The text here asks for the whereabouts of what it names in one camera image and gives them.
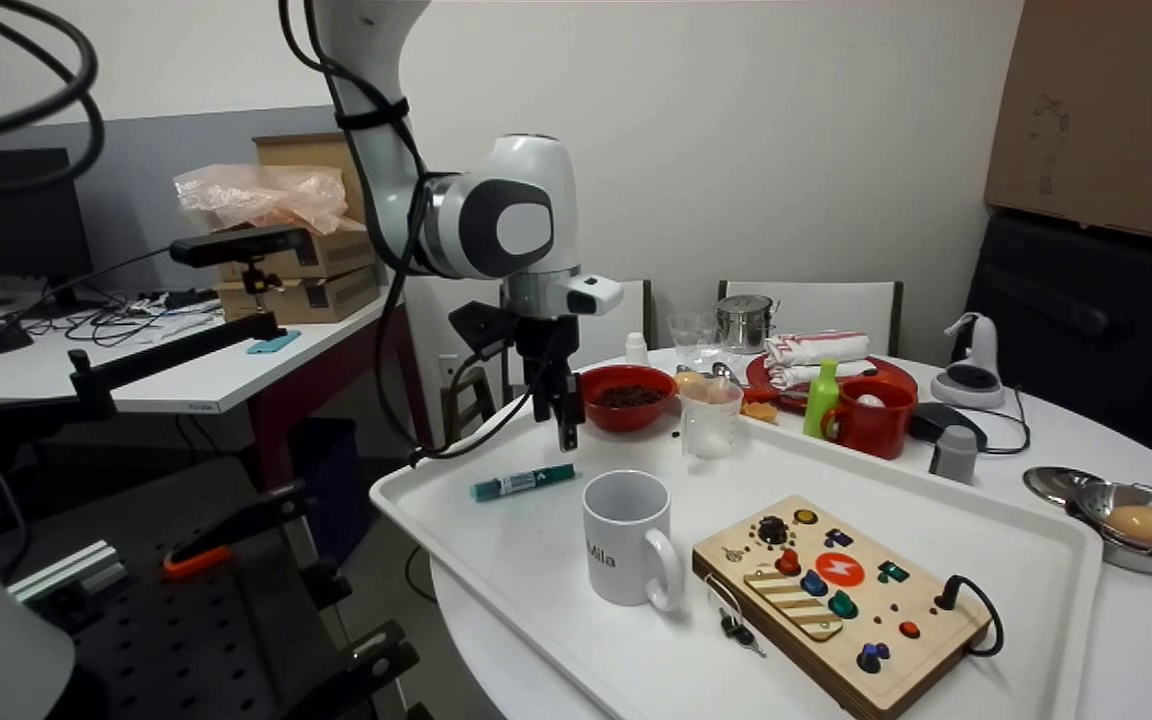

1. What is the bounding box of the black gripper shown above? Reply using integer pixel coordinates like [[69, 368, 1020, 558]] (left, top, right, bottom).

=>
[[514, 315, 581, 452]]

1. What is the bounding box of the green marker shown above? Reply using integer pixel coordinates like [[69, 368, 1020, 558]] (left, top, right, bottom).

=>
[[470, 462, 576, 504]]

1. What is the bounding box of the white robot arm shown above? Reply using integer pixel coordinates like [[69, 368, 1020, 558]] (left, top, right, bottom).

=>
[[303, 0, 623, 448]]

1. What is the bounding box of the white mug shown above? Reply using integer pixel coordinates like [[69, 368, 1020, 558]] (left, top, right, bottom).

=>
[[581, 466, 682, 616]]

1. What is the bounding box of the red bowl with beans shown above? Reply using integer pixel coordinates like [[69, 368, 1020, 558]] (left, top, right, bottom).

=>
[[581, 365, 675, 435]]

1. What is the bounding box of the white plastic tray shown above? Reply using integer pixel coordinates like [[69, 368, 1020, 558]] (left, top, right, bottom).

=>
[[371, 419, 1098, 720]]

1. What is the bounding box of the clear plastic measuring cup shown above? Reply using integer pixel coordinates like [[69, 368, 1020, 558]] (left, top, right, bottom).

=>
[[681, 375, 744, 461]]

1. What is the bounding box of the steel pot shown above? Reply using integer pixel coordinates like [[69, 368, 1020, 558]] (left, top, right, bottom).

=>
[[715, 297, 770, 351]]

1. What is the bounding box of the white red patterned cloth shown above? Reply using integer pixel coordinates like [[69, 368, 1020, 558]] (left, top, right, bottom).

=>
[[765, 331, 869, 372]]

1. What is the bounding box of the grey office chair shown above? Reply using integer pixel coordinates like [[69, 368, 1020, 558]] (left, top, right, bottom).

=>
[[719, 280, 898, 351]]

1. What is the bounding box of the small green bottle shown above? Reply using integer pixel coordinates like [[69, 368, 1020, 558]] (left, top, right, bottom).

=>
[[802, 358, 838, 439]]

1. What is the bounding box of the red cup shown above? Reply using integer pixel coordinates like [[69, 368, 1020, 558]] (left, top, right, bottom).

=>
[[836, 381, 916, 461]]

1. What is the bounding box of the wooden busy board toy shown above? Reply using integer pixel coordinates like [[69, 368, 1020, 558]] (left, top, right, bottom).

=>
[[692, 497, 1003, 720]]

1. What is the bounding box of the black cabinet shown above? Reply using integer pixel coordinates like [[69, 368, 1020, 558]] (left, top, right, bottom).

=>
[[966, 213, 1152, 448]]

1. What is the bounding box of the metal strainer with egg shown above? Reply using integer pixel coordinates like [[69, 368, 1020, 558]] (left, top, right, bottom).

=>
[[1025, 462, 1152, 576]]

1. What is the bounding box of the large cardboard box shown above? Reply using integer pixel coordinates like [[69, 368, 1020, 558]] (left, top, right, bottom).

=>
[[985, 0, 1152, 237]]

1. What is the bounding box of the black stereo camera on stand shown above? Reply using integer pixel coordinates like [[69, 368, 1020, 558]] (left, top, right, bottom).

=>
[[166, 227, 308, 266]]

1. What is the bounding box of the white desk gadget with cable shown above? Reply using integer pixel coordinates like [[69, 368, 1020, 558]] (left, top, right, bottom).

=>
[[931, 312, 1003, 409]]

